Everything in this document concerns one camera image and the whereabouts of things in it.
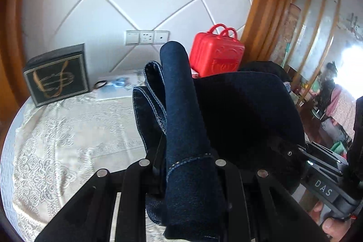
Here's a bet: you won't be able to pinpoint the black cloth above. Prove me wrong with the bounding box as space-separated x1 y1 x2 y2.
240 61 292 84

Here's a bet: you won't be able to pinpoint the person's right hand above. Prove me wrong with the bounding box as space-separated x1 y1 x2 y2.
309 201 357 242

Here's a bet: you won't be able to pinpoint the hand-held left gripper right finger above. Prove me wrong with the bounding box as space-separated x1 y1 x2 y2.
211 157 329 242

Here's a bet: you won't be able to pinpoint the brown wooden wall trim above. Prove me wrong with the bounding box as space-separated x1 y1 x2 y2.
0 0 30 109
240 0 301 61

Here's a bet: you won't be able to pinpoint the white power strip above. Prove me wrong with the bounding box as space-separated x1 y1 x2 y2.
125 30 170 46

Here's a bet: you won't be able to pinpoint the green bag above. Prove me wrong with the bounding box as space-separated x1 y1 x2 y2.
331 141 349 158

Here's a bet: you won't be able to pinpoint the white lace tablecloth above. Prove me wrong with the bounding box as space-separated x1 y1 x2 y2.
0 93 159 242

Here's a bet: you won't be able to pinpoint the red plastic carry case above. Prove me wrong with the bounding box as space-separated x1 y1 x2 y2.
189 23 246 78

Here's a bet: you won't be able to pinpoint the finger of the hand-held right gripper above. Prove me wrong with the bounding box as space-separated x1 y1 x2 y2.
269 138 348 177

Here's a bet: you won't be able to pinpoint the small blue object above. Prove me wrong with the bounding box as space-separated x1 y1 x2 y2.
109 77 127 88

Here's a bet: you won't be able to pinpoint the dark blue jeans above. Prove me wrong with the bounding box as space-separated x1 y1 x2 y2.
132 41 305 242

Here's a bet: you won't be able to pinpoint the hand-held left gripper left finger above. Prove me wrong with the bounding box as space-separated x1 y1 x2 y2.
34 131 168 242

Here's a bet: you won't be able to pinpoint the pink cloth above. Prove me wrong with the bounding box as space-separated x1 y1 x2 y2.
325 83 356 132

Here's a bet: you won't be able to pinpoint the light blue booklet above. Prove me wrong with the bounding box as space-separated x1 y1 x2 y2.
95 68 146 101

